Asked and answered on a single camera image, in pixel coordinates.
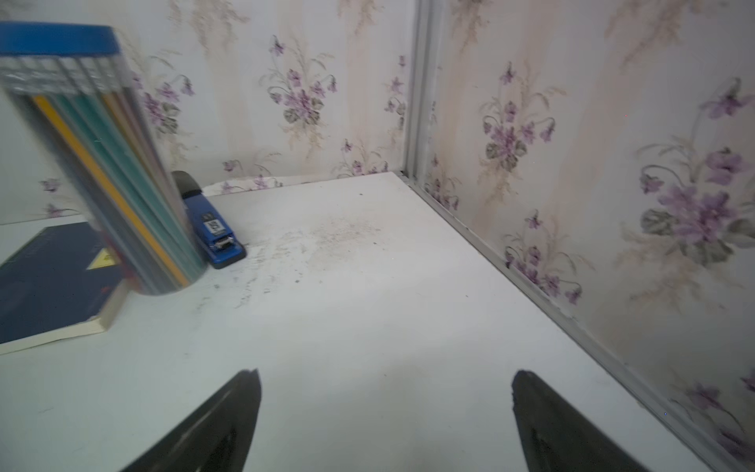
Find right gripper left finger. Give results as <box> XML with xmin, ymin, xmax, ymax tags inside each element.
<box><xmin>126</xmin><ymin>370</ymin><xmax>261</xmax><ymax>471</ymax></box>

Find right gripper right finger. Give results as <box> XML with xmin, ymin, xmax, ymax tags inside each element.
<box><xmin>511</xmin><ymin>370</ymin><xmax>646</xmax><ymax>472</ymax></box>

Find blue stapler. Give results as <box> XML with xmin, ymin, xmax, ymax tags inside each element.
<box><xmin>171</xmin><ymin>170</ymin><xmax>247</xmax><ymax>269</ymax></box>

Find dark blue booklet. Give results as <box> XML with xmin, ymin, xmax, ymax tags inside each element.
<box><xmin>1</xmin><ymin>222</ymin><xmax>129</xmax><ymax>354</ymax></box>

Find silver cylinder blue lid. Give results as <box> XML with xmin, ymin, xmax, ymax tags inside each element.
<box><xmin>1</xmin><ymin>21</ymin><xmax>206</xmax><ymax>295</ymax></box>

